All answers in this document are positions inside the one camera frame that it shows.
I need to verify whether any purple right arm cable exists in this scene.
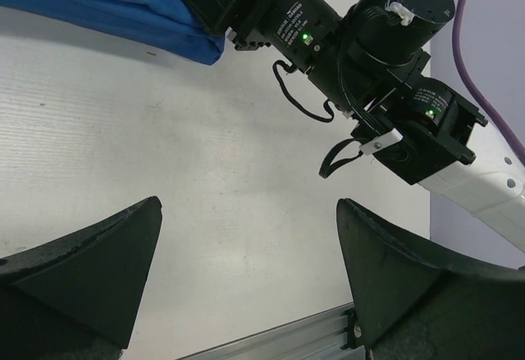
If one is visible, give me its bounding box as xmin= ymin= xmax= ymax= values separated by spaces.
xmin=451 ymin=0 xmax=525 ymax=154

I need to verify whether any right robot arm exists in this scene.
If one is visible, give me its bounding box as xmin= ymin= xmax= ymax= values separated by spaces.
xmin=182 ymin=0 xmax=524 ymax=248

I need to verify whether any blue surgical wrap cloth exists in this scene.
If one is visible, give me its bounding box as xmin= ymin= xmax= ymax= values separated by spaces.
xmin=1 ymin=0 xmax=225 ymax=66

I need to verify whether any aluminium front frame rail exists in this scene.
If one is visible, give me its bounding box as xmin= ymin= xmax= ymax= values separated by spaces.
xmin=187 ymin=303 xmax=367 ymax=360

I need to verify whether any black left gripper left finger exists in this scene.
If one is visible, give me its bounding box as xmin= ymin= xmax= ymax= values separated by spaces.
xmin=1 ymin=196 xmax=162 ymax=359

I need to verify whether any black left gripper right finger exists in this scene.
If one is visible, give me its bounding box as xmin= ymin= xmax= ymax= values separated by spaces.
xmin=336 ymin=198 xmax=524 ymax=359

